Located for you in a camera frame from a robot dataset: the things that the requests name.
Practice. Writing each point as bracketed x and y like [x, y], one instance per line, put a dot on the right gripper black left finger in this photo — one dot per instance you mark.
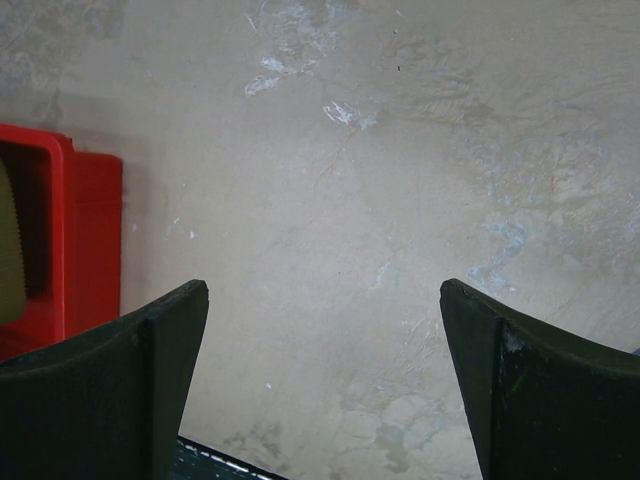
[107, 403]

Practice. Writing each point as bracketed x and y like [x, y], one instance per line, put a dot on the red plastic tray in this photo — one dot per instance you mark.
[69, 210]

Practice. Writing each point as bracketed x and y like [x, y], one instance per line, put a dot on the green mesh waste basket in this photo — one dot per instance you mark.
[13, 290]

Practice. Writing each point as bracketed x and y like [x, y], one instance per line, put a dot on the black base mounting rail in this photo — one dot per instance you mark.
[194, 461]

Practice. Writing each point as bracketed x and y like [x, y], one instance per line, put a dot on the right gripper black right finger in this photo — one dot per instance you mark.
[541, 403]

